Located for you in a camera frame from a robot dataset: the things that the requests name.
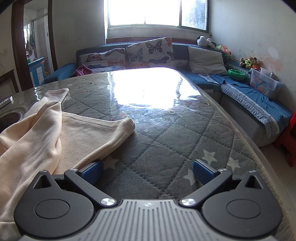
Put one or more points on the panda plush toy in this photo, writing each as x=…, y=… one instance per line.
x=203, y=41

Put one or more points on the small grey flat box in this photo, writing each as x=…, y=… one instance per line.
x=5, y=101

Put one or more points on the green bowl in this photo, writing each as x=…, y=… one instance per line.
x=237, y=74

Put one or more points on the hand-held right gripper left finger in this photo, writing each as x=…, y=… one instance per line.
x=93, y=171

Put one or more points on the brown wooden chair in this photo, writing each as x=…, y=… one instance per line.
x=9, y=73

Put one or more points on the pink cloth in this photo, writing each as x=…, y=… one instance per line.
x=82, y=70

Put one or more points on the built-in induction cooker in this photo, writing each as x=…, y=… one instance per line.
x=9, y=119

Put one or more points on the hanging clothes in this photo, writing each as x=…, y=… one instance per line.
x=29, y=47

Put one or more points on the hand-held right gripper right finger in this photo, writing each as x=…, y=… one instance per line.
x=201, y=170

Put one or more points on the red plastic stool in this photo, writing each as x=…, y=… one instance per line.
x=289, y=139

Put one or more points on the cream knit garment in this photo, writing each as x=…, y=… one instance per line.
x=46, y=134

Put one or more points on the blue sofa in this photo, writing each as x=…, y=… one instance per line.
x=182, y=51

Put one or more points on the grey pillow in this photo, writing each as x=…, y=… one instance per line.
x=205, y=60

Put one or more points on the blue cabinet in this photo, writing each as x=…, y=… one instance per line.
x=35, y=71

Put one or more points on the dark brown door frame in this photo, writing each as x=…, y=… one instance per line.
x=17, y=46

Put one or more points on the long butterfly print pillow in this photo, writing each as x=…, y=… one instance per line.
x=101, y=58

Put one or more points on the square butterfly print pillow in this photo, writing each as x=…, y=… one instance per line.
x=148, y=53

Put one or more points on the pink green plush toy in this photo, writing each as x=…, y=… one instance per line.
x=223, y=49

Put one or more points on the clear plastic storage box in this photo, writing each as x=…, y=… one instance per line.
x=263, y=84

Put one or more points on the blue sofa cover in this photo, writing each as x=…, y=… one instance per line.
x=242, y=92

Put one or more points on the window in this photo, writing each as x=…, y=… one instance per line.
x=150, y=11

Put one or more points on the brown teddy bear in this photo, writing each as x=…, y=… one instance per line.
x=255, y=60

